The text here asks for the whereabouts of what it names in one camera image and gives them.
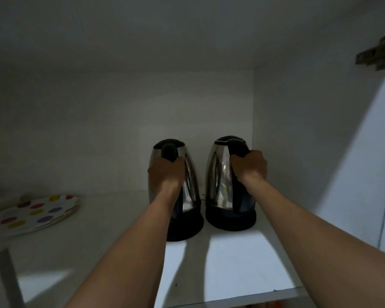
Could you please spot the person's right hand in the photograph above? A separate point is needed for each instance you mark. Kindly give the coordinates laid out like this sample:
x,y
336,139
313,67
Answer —
x,y
252,166

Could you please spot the person's left hand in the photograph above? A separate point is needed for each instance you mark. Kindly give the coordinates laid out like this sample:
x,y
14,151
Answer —
x,y
167,174

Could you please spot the black round kettle base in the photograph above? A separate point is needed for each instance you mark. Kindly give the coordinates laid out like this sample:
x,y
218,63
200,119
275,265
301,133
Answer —
x,y
231,222
187,230

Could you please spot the person's right forearm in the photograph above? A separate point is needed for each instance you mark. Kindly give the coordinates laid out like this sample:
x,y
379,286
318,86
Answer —
x,y
308,240

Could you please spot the person's left forearm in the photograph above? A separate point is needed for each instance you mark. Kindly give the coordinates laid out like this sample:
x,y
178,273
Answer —
x,y
131,253

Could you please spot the polka dot plates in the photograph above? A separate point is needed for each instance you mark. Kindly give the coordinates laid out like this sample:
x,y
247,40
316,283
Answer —
x,y
35,218

